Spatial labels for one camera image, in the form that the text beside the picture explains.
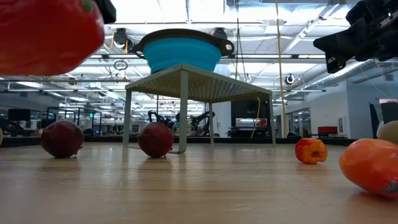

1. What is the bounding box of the black monitor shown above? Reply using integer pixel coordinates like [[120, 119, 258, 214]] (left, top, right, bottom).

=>
[[381, 101, 398, 125], [7, 108, 32, 122]]

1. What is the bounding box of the black metal table frame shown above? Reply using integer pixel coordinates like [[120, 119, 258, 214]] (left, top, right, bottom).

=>
[[0, 135, 358, 147]]

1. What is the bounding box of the black upright panel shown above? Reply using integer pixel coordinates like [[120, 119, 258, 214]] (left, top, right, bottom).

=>
[[369, 102, 381, 140]]

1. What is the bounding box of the dark red pomegranate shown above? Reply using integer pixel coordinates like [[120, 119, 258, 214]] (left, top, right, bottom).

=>
[[40, 119, 85, 159], [137, 121, 175, 159]]

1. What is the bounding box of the short yellow cable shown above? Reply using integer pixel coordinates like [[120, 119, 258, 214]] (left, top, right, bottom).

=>
[[250, 96, 261, 139]]

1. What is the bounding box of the blue collapsible colander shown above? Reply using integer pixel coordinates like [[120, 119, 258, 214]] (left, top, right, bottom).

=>
[[132, 28, 236, 75]]

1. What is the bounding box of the small orange pepper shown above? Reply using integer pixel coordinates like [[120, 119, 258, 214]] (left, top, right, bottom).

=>
[[338, 138, 398, 200]]

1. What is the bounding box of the yellow hanging cable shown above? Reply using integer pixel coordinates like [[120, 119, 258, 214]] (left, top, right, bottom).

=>
[[275, 0, 289, 139]]

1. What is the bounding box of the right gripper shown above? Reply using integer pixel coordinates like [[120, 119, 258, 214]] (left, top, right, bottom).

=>
[[313, 0, 398, 75]]

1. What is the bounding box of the red orange mango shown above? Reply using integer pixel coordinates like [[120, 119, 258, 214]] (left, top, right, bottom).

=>
[[0, 0, 106, 77]]

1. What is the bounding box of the black hanging cable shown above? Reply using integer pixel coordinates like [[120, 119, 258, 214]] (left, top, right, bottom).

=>
[[234, 0, 248, 82]]

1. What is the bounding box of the black cabinet with screen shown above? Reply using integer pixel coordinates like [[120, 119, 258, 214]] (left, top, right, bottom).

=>
[[230, 99, 275, 139]]

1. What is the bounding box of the pale green perforated shelf riser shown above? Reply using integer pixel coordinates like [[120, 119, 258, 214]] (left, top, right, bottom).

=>
[[122, 63, 277, 154]]

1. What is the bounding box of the red storage box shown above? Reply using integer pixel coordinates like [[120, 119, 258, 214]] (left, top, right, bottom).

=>
[[317, 126, 339, 136]]

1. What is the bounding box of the small red pepper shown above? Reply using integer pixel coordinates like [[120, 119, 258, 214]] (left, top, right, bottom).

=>
[[294, 138, 328, 165]]

